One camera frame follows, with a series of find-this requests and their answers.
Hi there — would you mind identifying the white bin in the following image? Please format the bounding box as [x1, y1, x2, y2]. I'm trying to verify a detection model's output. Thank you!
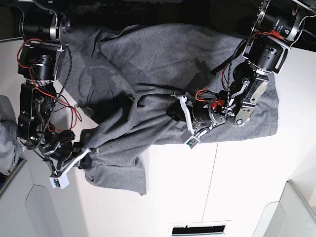
[252, 180, 316, 237]
[0, 160, 38, 237]

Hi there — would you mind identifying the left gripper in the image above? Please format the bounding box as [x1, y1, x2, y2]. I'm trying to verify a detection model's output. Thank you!
[166, 92, 227, 134]

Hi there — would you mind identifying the left white bin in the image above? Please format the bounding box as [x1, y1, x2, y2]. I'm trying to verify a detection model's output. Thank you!
[0, 160, 38, 237]

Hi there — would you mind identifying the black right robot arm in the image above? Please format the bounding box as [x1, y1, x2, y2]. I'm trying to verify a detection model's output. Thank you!
[15, 0, 92, 177]

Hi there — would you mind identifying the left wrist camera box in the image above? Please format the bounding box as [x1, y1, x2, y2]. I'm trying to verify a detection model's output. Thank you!
[180, 130, 200, 149]

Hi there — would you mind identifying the right white bin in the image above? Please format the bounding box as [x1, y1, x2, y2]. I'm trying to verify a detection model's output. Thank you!
[252, 180, 316, 237]

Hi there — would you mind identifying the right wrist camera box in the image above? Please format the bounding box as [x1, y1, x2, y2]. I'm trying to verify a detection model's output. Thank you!
[49, 174, 70, 189]

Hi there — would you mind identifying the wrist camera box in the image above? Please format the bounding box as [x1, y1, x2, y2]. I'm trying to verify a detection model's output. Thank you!
[49, 174, 70, 189]
[180, 130, 200, 149]

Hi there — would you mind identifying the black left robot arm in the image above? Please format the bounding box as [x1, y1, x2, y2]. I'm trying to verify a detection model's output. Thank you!
[166, 0, 316, 137]

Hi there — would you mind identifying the light grey cloth pile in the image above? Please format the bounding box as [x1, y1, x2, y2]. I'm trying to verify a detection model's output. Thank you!
[0, 95, 23, 175]

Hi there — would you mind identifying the grey t-shirt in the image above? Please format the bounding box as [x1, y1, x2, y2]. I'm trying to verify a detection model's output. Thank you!
[58, 23, 281, 197]

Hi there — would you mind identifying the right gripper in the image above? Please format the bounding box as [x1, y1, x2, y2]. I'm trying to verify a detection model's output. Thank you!
[37, 130, 92, 177]

